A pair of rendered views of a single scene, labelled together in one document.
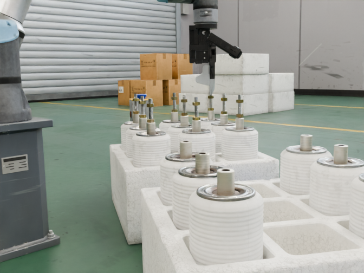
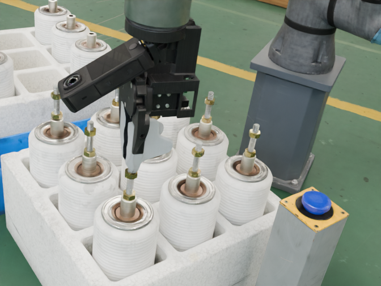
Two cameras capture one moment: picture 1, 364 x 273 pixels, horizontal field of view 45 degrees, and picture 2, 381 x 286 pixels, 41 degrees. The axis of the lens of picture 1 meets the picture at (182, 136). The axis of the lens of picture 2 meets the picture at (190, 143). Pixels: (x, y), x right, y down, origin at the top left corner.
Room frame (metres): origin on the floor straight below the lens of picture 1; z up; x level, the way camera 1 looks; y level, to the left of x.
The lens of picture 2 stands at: (1.90, -0.29, 0.75)
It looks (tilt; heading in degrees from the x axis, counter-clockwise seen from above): 33 degrees down; 153
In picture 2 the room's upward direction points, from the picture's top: 9 degrees clockwise
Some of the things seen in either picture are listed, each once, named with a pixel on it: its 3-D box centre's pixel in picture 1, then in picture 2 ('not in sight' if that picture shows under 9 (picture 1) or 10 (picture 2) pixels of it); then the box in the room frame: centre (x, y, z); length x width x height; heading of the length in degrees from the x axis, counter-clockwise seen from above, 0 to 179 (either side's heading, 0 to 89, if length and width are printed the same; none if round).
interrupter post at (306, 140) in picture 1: (306, 143); not in sight; (0.82, -0.24, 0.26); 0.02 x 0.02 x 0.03
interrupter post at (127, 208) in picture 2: (210, 115); (128, 205); (1.36, -0.09, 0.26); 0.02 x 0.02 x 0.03
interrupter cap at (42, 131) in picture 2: (239, 129); (56, 132); (1.13, -0.15, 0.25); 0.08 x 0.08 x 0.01
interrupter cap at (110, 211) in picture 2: (210, 119); (127, 212); (1.36, -0.09, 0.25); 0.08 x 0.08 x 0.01
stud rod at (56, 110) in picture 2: (239, 109); (56, 105); (1.13, -0.15, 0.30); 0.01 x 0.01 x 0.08
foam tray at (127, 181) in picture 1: (185, 181); (143, 220); (1.22, -0.01, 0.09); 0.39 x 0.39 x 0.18; 15
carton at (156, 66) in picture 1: (155, 66); not in sight; (5.17, 0.29, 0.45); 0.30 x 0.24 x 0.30; 45
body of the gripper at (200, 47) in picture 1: (203, 45); (157, 67); (1.36, -0.07, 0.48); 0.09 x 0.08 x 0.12; 88
